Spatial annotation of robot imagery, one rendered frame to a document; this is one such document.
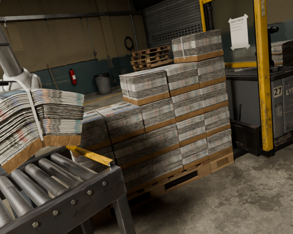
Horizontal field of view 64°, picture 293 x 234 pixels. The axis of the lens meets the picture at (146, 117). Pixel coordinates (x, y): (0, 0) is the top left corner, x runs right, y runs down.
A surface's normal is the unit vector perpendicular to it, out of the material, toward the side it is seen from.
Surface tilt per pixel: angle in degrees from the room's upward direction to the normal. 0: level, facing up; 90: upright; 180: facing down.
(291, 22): 90
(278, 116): 90
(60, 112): 92
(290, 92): 90
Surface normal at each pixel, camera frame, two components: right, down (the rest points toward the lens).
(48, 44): 0.67, 0.07
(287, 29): -0.72, 0.32
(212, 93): 0.42, 0.16
